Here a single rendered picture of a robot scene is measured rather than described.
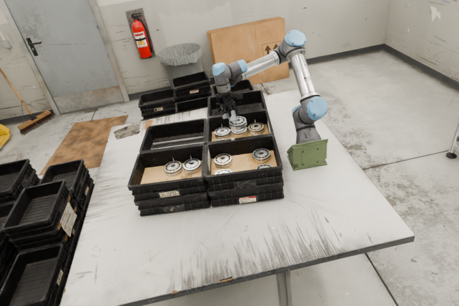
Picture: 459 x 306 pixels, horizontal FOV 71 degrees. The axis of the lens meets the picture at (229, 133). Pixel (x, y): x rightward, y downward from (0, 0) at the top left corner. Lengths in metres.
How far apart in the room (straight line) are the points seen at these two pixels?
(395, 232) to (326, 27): 3.82
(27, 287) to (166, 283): 1.18
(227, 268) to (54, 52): 3.96
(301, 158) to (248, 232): 0.55
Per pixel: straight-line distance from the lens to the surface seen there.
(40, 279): 2.54
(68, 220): 2.61
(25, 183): 3.04
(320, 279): 2.34
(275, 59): 2.03
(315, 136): 1.91
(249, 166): 1.82
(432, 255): 2.60
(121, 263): 1.74
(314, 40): 5.09
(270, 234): 1.65
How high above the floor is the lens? 1.98
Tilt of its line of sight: 33 degrees down
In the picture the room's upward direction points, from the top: 10 degrees counter-clockwise
